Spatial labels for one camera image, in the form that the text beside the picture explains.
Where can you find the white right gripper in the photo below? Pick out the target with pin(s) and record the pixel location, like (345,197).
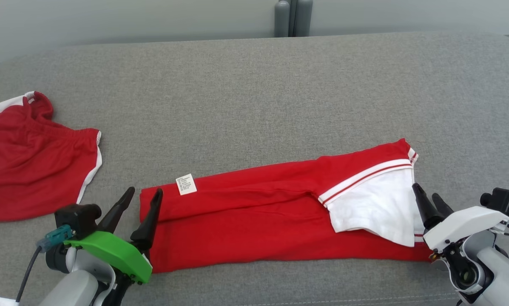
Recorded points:
(462,225)

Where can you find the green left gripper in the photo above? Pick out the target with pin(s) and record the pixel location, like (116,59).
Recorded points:
(114,253)

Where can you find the red Bulls basketball jersey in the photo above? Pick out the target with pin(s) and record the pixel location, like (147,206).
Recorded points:
(245,216)

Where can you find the red shorts with white trim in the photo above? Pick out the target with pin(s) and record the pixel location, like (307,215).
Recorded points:
(29,170)

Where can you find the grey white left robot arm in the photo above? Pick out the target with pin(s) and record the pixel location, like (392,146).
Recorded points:
(73,289)

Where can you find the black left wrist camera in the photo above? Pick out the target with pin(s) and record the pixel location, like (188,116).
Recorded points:
(75,216)

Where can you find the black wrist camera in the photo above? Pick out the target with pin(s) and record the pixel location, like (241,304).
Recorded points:
(75,216)
(503,199)

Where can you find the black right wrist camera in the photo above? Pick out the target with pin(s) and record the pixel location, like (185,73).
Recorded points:
(503,199)

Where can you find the grey aluminium partition post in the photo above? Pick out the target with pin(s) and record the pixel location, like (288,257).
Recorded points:
(292,17)

